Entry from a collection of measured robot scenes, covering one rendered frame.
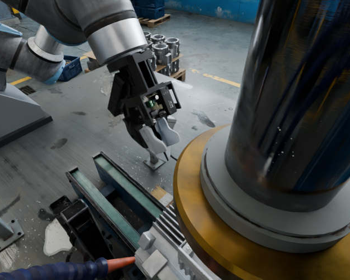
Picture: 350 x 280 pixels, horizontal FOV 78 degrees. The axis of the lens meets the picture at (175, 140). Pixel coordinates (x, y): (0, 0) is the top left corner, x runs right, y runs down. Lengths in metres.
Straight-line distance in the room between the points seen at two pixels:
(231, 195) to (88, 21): 0.32
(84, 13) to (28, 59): 0.84
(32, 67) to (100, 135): 0.42
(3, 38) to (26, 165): 0.54
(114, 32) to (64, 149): 0.81
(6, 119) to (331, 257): 1.22
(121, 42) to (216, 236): 0.29
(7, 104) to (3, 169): 0.29
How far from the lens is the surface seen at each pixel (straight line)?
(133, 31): 0.38
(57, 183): 0.98
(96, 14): 0.38
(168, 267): 0.45
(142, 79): 0.36
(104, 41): 0.37
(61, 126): 1.25
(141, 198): 0.69
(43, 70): 1.21
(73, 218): 0.31
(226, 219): 0.18
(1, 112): 1.23
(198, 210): 0.19
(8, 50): 1.21
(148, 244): 0.45
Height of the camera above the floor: 1.50
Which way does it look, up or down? 43 degrees down
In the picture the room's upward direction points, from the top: straight up
